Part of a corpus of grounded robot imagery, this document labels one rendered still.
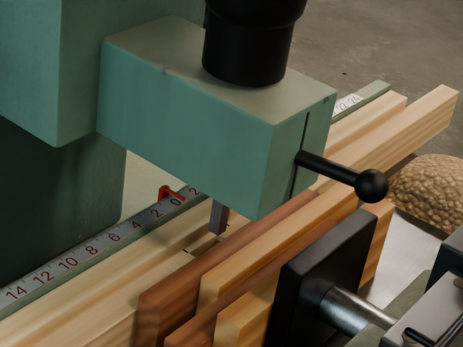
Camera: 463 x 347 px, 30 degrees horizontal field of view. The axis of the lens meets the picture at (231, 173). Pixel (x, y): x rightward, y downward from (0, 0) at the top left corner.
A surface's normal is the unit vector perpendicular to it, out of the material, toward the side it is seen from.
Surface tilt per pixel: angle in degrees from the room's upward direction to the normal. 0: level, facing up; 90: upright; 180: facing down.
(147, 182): 0
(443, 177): 23
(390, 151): 90
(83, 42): 90
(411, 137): 90
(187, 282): 0
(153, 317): 90
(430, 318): 0
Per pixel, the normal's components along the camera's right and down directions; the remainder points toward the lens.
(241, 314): 0.14, -0.83
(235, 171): -0.62, 0.36
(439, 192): -0.33, -0.40
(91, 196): 0.78, 0.43
